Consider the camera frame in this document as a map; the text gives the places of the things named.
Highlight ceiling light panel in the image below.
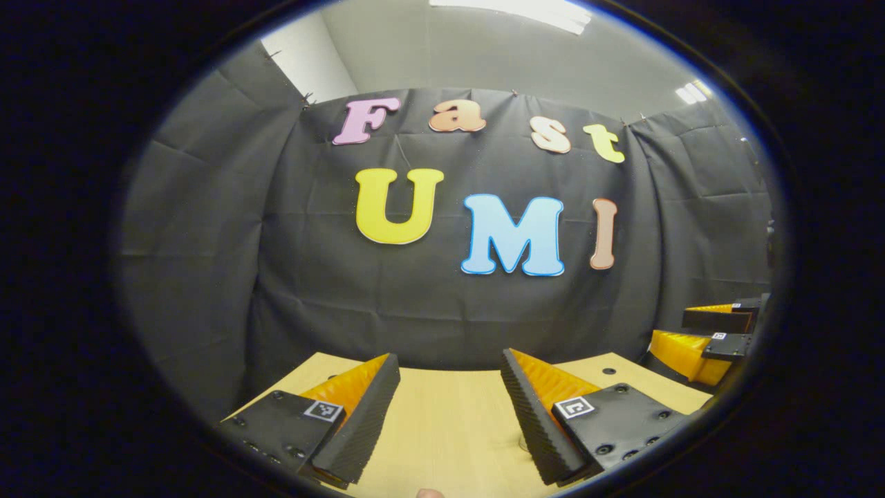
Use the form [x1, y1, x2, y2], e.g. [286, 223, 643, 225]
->
[676, 80, 713, 104]

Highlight wooden desktop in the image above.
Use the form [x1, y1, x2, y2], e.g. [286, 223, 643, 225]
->
[225, 351, 713, 498]

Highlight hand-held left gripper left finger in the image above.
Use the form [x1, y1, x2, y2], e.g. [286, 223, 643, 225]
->
[220, 353, 402, 490]

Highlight black backdrop cloth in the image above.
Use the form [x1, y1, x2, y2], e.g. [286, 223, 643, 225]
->
[118, 41, 775, 423]

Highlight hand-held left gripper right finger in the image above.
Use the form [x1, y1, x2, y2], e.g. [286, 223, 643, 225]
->
[501, 348, 689, 487]

